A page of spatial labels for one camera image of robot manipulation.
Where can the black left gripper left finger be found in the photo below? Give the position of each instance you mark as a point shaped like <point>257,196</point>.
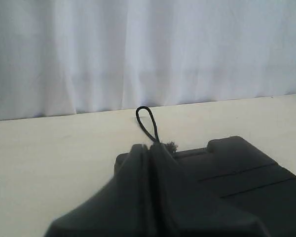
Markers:
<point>122,208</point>

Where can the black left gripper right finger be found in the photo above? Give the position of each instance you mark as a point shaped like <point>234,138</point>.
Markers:
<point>187,210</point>

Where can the black plastic case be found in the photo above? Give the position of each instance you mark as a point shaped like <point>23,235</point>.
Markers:
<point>238,172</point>

